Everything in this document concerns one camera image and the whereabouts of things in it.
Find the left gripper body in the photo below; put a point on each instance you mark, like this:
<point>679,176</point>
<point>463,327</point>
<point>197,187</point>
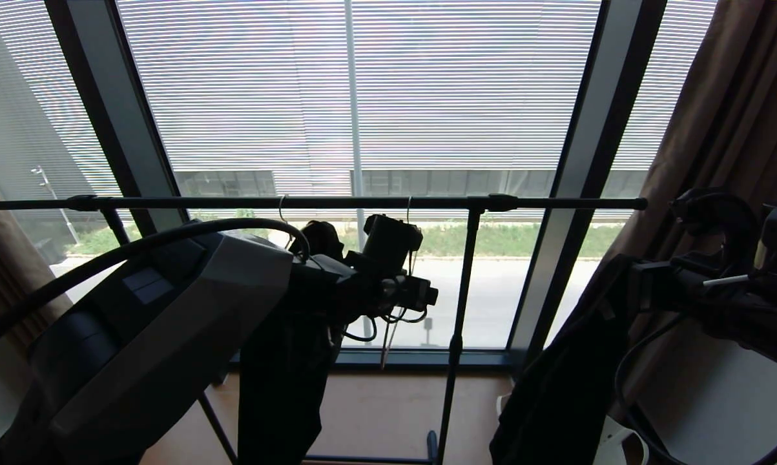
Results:
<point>388,290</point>

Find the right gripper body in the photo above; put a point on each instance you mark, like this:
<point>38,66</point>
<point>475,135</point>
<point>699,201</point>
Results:
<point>659,284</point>

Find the pink clothes hanger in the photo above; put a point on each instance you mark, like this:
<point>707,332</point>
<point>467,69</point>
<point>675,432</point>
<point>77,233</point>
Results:
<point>281,210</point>
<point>407,210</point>

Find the black garment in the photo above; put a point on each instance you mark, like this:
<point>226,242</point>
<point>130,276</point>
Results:
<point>285,374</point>
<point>562,387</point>

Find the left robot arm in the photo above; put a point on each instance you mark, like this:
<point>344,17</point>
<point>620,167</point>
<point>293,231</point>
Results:
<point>155,342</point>

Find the white laundry basket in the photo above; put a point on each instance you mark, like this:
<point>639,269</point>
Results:
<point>621,445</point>

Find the black clothes rack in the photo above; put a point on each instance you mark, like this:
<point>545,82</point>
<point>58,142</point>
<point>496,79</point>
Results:
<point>233,203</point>

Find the brown curtain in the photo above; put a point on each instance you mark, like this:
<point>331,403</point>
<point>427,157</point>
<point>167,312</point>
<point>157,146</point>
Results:
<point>0,258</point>
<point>717,129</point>

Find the window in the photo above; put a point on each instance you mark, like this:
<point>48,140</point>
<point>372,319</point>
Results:
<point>588,97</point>

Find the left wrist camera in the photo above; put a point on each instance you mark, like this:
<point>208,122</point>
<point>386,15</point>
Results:
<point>391,242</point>

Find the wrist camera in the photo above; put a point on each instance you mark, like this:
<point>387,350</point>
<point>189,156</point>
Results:
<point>717,216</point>
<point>391,242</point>

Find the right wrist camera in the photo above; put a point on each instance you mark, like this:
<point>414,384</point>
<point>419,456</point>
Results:
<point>717,216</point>

